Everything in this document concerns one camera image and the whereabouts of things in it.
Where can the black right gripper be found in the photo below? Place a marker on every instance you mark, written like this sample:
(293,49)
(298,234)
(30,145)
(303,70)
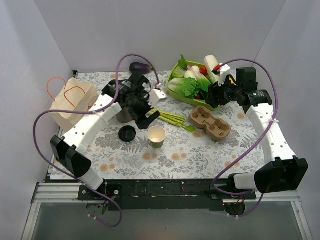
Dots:
(215,93)

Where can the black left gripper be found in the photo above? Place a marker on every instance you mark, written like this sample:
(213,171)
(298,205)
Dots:
(141,115)

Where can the green paper coffee cup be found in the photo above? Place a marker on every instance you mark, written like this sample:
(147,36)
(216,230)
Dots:
(156,136)

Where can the black plastic cup lid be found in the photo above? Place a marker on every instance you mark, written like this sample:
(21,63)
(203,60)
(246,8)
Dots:
(127,133)

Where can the brown pulp cup carrier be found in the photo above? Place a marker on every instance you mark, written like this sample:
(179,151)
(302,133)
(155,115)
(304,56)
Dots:
(216,128)

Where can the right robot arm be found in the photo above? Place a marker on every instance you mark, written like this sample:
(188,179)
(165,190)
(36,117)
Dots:
(283,170)

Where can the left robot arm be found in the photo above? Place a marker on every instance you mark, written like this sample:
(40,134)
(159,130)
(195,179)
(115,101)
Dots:
(69,149)

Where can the brown paper takeout bag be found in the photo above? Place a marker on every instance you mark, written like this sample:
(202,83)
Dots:
(75,96)

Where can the green vegetable tray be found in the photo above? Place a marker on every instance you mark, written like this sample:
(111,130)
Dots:
(193,102)

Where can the bok choy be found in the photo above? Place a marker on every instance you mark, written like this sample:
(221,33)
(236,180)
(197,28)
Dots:
(194,72)

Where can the grey cup of straws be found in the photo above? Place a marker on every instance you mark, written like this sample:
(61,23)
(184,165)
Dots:
(124,116)

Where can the green onion bunch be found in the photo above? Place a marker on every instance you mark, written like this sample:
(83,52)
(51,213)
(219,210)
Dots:
(173,119)

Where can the green leafy lettuce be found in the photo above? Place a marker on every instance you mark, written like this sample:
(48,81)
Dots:
(184,87)

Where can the long napa cabbage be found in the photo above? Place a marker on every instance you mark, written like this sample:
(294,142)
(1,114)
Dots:
(210,63)

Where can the floral table mat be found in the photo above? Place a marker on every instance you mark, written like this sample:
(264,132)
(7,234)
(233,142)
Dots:
(184,155)

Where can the purple eggplant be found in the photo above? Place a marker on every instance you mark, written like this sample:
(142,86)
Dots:
(141,68)

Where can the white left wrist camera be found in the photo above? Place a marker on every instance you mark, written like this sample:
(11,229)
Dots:
(156,96)

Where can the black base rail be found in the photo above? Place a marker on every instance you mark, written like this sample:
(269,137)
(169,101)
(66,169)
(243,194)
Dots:
(162,194)

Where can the aluminium frame rail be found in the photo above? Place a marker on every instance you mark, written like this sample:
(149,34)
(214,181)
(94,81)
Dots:
(56,193)

